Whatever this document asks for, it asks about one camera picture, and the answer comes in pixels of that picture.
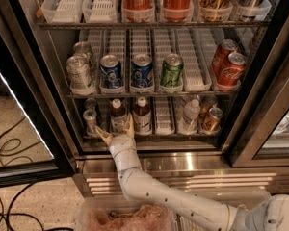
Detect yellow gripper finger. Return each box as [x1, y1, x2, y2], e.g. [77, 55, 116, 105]
[95, 126, 113, 145]
[124, 114, 135, 137]

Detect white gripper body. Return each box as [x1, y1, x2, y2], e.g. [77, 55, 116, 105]
[109, 134, 142, 174]

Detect brown bottle white cap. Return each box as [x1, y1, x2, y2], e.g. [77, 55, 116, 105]
[133, 97, 151, 135]
[110, 98, 127, 133]

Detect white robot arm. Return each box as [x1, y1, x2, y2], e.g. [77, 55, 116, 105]
[95, 118, 289, 231]

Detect clear water bottle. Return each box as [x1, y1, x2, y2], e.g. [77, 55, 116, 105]
[179, 99, 200, 135]

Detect open fridge glass door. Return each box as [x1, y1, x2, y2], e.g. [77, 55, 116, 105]
[0, 0, 75, 188]

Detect front silver slim can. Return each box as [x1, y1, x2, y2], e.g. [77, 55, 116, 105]
[83, 109, 98, 135]

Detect silver slim can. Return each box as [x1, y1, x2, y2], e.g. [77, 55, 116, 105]
[84, 98, 97, 110]
[83, 109, 98, 135]

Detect rear silver slim can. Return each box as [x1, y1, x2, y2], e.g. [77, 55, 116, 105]
[84, 98, 97, 110]

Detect right blue pepsi can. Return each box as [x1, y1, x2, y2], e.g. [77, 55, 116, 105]
[132, 54, 153, 88]

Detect blue pepsi can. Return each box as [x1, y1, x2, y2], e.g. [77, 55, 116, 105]
[132, 54, 153, 88]
[99, 54, 123, 89]

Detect left blue pepsi can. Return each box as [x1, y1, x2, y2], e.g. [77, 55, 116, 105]
[99, 54, 123, 89]

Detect left clear plastic bin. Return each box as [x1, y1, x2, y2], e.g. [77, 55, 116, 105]
[74, 195, 177, 231]

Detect clear plastic bin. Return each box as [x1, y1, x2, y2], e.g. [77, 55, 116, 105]
[74, 195, 177, 231]
[177, 188, 271, 231]

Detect green soda can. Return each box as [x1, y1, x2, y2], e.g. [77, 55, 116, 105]
[160, 53, 184, 88]

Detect front white can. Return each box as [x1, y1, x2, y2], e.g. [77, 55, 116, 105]
[66, 55, 94, 95]

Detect white can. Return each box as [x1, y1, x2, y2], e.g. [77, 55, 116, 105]
[73, 41, 93, 64]
[66, 55, 94, 95]

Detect rear gold can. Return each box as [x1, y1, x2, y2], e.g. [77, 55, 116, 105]
[200, 95, 218, 116]

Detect front gold can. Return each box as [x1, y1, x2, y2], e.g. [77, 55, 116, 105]
[201, 107, 223, 133]

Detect rear white can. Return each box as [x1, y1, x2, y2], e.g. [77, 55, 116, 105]
[73, 41, 93, 64]

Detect front red coke can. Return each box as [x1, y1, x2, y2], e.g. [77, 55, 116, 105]
[217, 52, 246, 86]

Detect right clear plastic bin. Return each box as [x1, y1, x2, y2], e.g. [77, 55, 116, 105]
[177, 188, 271, 231]

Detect rear red coke can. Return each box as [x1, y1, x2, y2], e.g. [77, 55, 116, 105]
[211, 39, 238, 76]

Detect black floor cables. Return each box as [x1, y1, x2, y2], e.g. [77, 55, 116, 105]
[0, 94, 75, 231]

